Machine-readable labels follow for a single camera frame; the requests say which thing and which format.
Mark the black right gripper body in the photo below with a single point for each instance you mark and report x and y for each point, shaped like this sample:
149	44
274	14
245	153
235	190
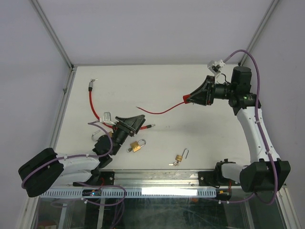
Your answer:
221	91

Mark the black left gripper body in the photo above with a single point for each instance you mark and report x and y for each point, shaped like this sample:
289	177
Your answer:
121	133

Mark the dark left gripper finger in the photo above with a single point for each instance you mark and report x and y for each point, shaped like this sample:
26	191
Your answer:
136	124
126	121

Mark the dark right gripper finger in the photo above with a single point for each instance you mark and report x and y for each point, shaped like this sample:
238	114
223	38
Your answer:
203	90
199	99

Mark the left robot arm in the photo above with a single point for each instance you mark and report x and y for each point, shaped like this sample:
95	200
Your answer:
97	158

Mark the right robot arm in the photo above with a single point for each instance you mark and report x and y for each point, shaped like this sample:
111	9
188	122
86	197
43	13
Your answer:
266	171

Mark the medium brass padlock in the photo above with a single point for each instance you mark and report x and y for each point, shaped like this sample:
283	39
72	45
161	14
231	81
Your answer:
136	146

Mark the small brass long-shackle padlock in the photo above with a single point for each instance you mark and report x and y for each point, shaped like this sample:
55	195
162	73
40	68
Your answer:
179	158

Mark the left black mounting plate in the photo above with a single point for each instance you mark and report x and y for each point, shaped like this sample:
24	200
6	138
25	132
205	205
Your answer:
104	177

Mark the black mounting plate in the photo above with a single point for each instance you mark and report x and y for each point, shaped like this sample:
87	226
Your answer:
104	177
214	179

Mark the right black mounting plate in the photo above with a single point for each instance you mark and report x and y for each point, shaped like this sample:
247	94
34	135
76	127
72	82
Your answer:
214	179

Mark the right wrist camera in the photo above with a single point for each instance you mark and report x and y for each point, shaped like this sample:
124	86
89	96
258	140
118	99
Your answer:
216	67

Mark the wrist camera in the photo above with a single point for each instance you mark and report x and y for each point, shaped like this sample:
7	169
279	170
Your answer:
216	67
106	118

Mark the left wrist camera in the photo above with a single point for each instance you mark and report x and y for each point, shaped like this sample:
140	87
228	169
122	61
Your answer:
106	118

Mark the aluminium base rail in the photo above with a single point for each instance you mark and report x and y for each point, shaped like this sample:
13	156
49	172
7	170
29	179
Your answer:
152	177

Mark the white slotted cable duct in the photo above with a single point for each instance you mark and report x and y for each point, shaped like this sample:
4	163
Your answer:
145	192

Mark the right aluminium frame post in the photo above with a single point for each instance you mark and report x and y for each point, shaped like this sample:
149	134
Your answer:
262	25

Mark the aluminium frame post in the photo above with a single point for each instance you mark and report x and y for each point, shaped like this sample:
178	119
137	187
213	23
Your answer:
262	25
51	32

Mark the left aluminium frame post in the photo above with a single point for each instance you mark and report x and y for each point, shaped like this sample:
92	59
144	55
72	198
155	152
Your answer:
51	32

